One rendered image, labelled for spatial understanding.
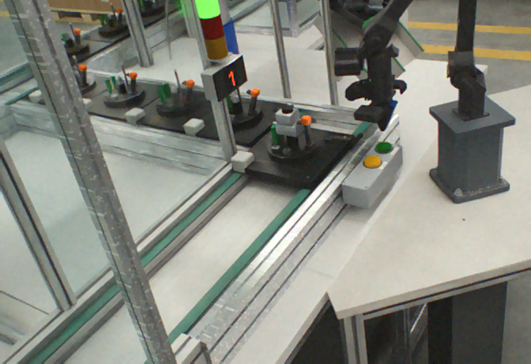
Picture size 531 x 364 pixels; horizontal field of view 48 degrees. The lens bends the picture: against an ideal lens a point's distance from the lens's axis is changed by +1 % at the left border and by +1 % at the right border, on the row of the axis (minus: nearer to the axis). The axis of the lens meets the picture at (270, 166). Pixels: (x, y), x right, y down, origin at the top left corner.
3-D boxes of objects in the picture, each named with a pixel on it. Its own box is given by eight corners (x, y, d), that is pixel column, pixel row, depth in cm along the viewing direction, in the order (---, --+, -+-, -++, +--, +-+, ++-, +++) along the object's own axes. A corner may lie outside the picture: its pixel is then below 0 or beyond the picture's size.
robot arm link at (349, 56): (386, 20, 136) (334, 24, 139) (382, 33, 129) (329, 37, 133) (388, 66, 142) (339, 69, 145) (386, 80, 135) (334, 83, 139)
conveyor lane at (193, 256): (373, 149, 170) (371, 119, 165) (192, 367, 114) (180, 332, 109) (290, 134, 185) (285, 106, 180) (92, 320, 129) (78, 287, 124)
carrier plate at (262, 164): (355, 140, 158) (355, 134, 157) (311, 189, 142) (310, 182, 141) (280, 128, 171) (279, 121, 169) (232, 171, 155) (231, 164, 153)
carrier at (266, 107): (295, 110, 178) (288, 72, 172) (250, 150, 162) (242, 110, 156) (231, 100, 191) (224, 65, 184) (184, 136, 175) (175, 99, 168)
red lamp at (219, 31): (228, 32, 138) (224, 12, 136) (216, 40, 135) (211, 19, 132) (212, 31, 141) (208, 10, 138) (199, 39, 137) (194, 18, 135)
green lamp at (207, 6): (224, 11, 135) (220, -10, 133) (211, 19, 132) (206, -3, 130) (207, 10, 138) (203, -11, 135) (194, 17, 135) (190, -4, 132)
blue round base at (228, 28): (246, 50, 251) (240, 16, 243) (224, 65, 241) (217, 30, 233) (217, 47, 259) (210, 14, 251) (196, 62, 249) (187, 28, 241)
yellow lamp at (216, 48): (232, 52, 141) (228, 32, 138) (220, 61, 137) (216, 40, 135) (216, 50, 143) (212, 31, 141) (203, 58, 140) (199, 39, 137)
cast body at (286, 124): (305, 129, 152) (302, 105, 148) (296, 137, 149) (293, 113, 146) (278, 124, 157) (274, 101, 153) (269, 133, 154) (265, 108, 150)
